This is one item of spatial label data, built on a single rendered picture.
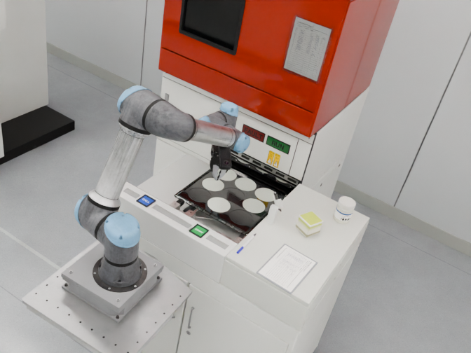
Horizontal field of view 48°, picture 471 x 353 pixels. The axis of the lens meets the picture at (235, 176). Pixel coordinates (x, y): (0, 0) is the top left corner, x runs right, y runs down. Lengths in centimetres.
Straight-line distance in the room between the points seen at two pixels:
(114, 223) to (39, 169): 219
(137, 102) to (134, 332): 76
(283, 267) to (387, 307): 153
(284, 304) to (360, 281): 160
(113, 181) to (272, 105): 80
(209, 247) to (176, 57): 93
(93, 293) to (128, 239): 24
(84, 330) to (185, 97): 122
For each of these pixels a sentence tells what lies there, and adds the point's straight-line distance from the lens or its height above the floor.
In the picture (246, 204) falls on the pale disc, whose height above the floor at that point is 90.
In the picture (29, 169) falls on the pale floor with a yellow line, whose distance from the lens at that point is 396.
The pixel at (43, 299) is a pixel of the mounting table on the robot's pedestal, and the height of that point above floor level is 82.
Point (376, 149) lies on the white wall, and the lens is 392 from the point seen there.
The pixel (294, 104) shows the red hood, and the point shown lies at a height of 134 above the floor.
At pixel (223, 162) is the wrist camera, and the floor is 111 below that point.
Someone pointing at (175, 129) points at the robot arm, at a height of 145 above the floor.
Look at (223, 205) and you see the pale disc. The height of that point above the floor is 90.
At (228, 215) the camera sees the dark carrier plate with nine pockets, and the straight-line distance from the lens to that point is 225.
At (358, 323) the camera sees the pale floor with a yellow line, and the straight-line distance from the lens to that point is 326.
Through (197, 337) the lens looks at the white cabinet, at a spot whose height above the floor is 46.
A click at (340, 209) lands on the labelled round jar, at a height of 103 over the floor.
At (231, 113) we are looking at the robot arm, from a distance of 212.
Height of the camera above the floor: 232
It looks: 35 degrees down
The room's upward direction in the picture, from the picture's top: 12 degrees clockwise
